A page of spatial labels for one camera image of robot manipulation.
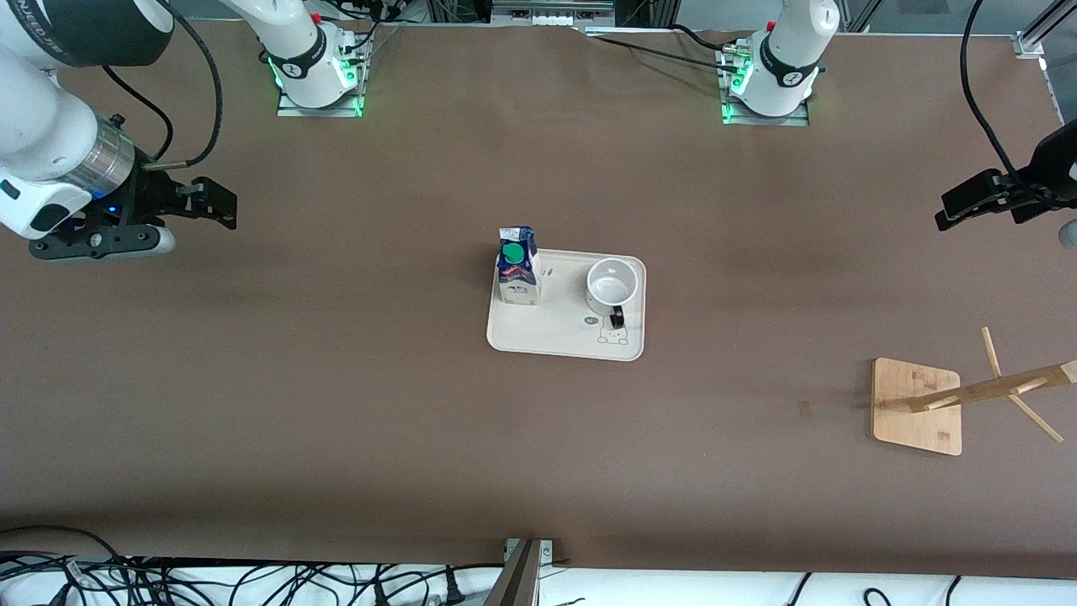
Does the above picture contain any blue white milk carton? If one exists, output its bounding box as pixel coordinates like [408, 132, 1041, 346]
[496, 226, 541, 306]

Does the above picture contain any white cup with black handle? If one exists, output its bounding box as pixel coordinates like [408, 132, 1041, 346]
[586, 257, 642, 331]

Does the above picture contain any wooden cup rack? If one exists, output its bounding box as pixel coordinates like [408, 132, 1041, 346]
[872, 327, 1077, 456]

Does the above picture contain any cream tray with bear print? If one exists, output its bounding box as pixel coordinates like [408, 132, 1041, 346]
[486, 249, 647, 362]

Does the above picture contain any grey power strip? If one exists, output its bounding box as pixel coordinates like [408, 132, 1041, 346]
[491, 0, 615, 26]

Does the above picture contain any white lower shelf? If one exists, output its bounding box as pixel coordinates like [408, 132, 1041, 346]
[0, 562, 1077, 606]

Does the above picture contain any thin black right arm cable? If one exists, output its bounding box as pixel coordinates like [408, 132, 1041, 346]
[103, 66, 175, 162]

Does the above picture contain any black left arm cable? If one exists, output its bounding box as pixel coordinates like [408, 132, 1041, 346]
[959, 0, 1077, 211]

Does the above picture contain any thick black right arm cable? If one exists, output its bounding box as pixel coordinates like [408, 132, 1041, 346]
[141, 0, 224, 171]

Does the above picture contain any aluminium frame corner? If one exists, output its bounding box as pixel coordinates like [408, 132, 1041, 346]
[1014, 0, 1077, 60]

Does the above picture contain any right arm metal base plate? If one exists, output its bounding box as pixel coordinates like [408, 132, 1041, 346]
[276, 29, 364, 119]

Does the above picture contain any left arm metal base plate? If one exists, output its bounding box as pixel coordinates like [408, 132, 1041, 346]
[719, 46, 810, 127]

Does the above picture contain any black cable on table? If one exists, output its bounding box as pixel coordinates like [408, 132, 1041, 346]
[589, 24, 745, 72]

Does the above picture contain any black looped cable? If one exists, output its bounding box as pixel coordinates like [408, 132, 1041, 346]
[0, 525, 127, 590]

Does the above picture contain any aluminium camera stand bracket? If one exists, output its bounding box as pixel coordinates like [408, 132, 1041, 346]
[484, 537, 556, 606]

